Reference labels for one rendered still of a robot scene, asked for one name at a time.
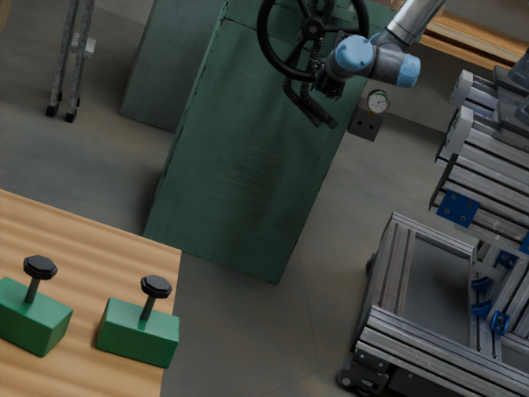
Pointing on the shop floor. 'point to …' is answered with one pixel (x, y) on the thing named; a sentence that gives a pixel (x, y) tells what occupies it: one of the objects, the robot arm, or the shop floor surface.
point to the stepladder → (81, 47)
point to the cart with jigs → (82, 306)
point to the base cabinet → (246, 157)
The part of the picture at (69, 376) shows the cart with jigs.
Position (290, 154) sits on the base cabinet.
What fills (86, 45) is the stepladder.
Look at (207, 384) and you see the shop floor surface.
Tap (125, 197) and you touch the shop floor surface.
